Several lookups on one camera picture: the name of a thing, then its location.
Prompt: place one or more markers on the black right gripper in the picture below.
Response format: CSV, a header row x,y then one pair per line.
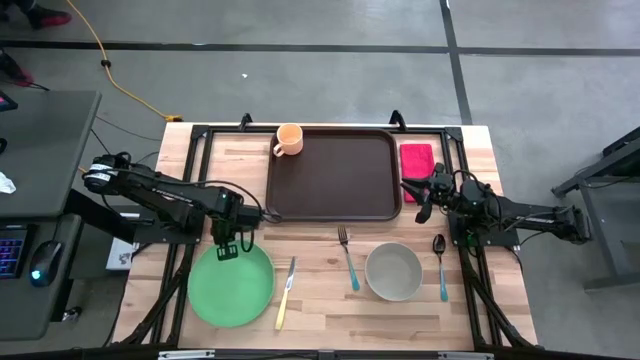
x,y
444,197

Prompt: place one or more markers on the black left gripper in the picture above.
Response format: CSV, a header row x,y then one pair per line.
x,y
225,231

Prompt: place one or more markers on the green plate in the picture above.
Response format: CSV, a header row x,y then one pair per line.
x,y
230,290

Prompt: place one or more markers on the red cloth napkin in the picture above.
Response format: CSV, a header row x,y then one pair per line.
x,y
416,160

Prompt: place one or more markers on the beige grey bowl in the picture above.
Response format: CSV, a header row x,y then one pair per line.
x,y
393,272

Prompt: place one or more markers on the pale orange mug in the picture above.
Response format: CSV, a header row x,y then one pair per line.
x,y
290,140

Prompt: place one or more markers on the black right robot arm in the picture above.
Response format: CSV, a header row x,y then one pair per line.
x,y
525,217

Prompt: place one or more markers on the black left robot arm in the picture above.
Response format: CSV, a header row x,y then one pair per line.
x,y
150,187

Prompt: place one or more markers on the dark brown plastic tray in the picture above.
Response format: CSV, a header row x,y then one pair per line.
x,y
335,180

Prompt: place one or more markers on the white printed box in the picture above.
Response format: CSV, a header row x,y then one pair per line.
x,y
120,255

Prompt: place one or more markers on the black computer mouse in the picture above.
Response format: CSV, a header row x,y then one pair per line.
x,y
45,262

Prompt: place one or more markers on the grey metal table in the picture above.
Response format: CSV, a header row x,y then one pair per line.
x,y
625,155

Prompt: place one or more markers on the grey desk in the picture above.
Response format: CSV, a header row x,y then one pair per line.
x,y
45,150

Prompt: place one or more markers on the backlit keyboard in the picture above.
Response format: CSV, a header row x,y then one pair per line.
x,y
11,252

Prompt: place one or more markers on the white crumpled tissue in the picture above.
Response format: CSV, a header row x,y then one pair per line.
x,y
6,184

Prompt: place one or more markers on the dark screen device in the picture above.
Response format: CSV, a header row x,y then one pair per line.
x,y
6,101

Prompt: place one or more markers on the person's shoe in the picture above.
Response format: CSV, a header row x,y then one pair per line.
x,y
47,19

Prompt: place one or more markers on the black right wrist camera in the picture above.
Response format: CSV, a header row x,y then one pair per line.
x,y
440,172

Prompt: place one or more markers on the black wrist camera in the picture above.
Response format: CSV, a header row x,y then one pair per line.
x,y
440,172
249,215

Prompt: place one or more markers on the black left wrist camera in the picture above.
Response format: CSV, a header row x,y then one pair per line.
x,y
249,215

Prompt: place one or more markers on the black frame clamp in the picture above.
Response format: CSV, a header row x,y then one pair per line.
x,y
245,122
397,120

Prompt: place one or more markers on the silver metal bracket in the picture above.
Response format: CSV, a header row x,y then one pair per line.
x,y
465,356
185,355

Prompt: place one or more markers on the black aluminium table frame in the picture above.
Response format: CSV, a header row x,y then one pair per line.
x,y
235,129

